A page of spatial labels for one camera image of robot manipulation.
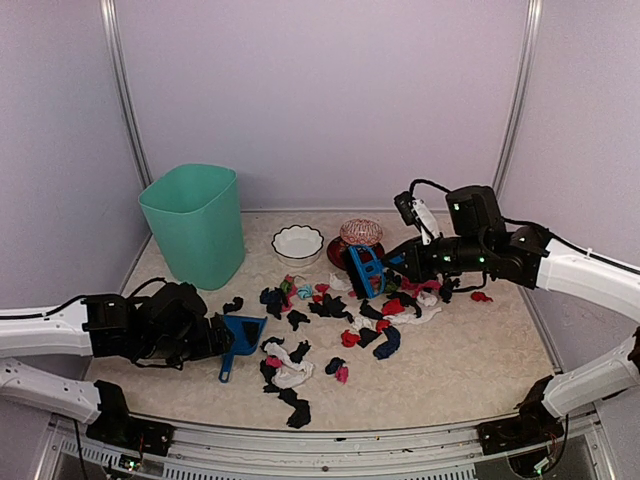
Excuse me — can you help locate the green paper scrap left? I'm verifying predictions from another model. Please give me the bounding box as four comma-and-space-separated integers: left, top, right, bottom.
280, 280, 295, 295

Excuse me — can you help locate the black paper scrap front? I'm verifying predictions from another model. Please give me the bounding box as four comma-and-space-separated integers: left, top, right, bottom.
278, 389, 311, 429

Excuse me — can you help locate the black scrap in dustpan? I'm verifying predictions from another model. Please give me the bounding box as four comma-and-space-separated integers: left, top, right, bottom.
242, 321, 262, 347

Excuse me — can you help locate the white scalloped bowl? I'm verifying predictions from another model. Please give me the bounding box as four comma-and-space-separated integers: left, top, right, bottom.
271, 225, 324, 268

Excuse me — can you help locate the white paper scrap centre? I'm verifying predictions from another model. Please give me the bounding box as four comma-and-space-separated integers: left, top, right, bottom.
329, 273, 352, 292

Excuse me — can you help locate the pink and navy scrap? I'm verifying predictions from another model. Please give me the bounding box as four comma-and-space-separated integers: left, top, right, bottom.
324, 357, 349, 384

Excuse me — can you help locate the red patterned bowl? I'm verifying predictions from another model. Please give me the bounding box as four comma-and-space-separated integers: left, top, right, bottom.
327, 237, 385, 271

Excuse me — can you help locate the blue hand brush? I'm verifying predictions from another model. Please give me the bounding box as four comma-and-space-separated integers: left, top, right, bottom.
342, 244, 402, 299

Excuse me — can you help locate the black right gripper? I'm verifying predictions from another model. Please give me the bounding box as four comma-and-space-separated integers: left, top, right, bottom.
382, 234, 490, 284

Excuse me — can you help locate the blue plastic dustpan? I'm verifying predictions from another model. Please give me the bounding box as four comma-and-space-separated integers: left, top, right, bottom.
218, 315, 267, 383

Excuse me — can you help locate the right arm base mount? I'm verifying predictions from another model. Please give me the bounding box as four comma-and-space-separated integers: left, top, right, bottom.
476, 375, 565, 455

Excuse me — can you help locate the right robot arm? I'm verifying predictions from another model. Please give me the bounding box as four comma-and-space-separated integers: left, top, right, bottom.
382, 185, 639, 444

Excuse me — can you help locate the teal plastic waste bin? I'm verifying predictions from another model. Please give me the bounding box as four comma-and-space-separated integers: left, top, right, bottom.
138, 164, 245, 291

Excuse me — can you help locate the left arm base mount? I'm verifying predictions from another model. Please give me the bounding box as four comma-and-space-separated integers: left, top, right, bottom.
86, 380, 175, 457

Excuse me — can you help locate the light blue paper scrap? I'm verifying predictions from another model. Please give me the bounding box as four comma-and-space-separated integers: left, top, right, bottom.
297, 284, 314, 300

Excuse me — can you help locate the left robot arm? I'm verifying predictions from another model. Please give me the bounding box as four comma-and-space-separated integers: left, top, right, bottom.
1, 280, 235, 445

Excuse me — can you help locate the black scrap near bin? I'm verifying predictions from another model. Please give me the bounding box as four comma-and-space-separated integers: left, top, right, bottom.
223, 296, 244, 314

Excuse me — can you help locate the red paper scrap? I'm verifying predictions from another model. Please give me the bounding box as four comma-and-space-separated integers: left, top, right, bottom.
341, 330, 361, 348

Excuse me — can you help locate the pink patterned inverted bowl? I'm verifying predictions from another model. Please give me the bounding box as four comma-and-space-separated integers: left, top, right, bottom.
339, 218, 383, 246

